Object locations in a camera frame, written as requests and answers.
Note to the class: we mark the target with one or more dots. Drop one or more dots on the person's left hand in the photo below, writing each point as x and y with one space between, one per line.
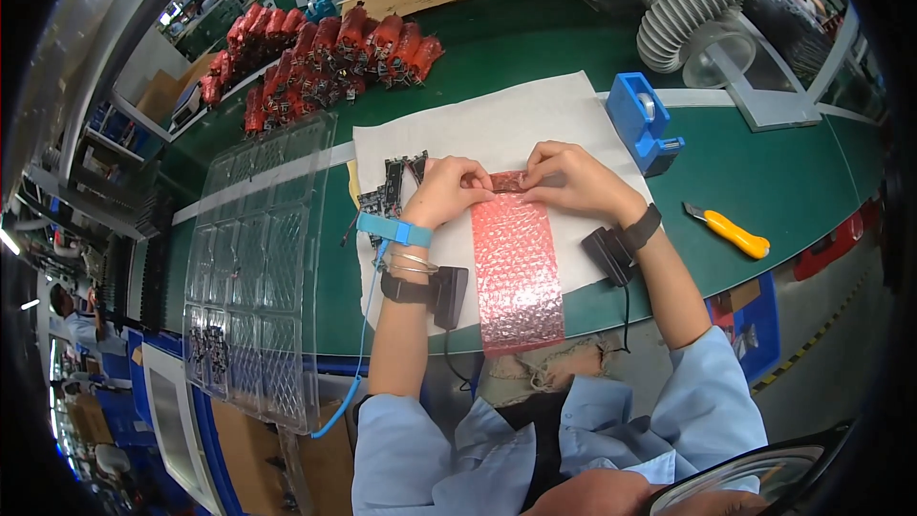
440 193

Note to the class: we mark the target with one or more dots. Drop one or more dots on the person's right hand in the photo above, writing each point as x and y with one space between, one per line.
580 183

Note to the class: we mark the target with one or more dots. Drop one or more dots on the pink bubble wrap sheet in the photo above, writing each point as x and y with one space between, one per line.
516 272

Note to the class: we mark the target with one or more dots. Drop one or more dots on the yellow utility knife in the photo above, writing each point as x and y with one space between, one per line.
731 229

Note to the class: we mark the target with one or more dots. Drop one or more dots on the long black circuit board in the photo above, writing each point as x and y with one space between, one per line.
393 186

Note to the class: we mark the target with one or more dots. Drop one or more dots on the silver bangle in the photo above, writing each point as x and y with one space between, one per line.
419 256
412 270

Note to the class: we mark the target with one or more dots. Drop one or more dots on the blue tape dispenser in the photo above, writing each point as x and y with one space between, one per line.
634 132

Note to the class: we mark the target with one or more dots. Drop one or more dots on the black wrist band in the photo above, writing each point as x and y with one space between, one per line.
448 294
605 254

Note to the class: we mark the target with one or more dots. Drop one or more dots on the white cloth mat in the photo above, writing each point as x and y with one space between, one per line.
501 122

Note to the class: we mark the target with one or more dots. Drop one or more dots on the clear tape roll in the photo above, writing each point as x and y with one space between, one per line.
647 106

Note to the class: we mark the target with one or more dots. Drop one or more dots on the clear extraction hood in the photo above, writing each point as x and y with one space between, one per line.
716 57

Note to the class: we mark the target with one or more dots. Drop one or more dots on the pile of red wrapped packages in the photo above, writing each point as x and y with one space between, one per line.
322 50

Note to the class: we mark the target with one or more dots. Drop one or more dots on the person's legs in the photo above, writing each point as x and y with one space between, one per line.
544 365

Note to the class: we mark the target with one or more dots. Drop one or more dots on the clear plastic compartment tray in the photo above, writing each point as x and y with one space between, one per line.
251 265

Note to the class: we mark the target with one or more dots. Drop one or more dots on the grey metal hood stand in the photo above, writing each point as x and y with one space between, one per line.
774 111

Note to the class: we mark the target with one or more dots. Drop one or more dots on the teal tape dispenser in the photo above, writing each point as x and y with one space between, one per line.
321 8

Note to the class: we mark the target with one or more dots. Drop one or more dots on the blue storage bin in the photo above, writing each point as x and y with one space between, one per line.
763 330

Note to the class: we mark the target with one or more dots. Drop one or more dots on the red crate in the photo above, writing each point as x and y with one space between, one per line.
824 254

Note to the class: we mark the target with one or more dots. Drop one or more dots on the person's body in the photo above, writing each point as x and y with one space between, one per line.
430 459

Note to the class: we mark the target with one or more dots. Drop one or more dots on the heap of black components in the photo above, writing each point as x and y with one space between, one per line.
208 355

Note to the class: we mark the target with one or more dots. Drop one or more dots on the brown cardboard box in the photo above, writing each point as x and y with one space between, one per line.
161 97

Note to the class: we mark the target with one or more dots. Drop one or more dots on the brown cardboard boxes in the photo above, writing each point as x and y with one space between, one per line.
243 459

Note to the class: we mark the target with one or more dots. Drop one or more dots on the metal shelf rack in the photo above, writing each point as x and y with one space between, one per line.
107 186

